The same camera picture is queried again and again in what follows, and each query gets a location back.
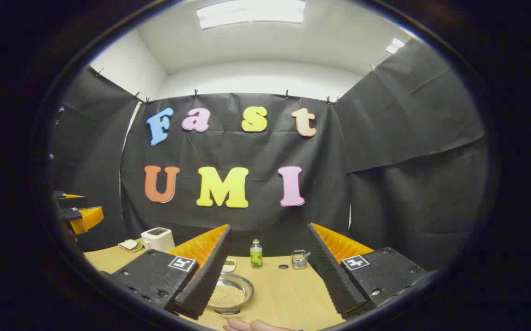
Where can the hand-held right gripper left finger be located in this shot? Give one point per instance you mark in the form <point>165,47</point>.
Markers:
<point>208,280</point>

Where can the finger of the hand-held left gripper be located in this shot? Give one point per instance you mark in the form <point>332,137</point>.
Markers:
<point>72,202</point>
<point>86,218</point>

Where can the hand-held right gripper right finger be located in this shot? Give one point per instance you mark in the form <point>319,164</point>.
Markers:
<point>330,276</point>

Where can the stainless steel pot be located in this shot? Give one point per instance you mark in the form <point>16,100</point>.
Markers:
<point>240,282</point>

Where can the pile of soybeans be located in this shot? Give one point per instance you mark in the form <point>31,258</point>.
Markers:
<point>226,296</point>

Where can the white divided seasoning dish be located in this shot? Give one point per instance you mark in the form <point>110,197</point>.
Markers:
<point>229,265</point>

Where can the green label drink bottle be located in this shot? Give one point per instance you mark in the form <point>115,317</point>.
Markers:
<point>256,257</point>

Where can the white toaster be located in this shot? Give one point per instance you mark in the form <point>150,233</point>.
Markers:
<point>157,239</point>

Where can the black backdrop cloth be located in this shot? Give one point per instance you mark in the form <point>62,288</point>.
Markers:
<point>247,151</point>

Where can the small ceiling light panel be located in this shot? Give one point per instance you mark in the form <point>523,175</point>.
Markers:
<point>395,46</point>

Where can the large ceiling light panel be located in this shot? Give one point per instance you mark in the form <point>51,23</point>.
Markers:
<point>251,13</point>

